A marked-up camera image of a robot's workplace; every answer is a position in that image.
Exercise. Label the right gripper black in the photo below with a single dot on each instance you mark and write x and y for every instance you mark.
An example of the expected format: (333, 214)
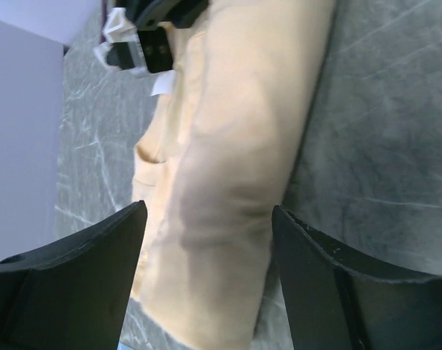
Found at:
(149, 13)

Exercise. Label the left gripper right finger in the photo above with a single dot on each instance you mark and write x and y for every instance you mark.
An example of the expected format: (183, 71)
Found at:
(337, 297)

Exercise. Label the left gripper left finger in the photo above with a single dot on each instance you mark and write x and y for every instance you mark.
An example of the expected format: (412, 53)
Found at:
(72, 293)

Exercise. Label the cream yellow t shirt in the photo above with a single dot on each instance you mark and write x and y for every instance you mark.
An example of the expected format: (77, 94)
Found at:
(217, 158)

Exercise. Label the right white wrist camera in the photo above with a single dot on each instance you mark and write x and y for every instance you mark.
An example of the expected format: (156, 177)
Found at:
(125, 48)

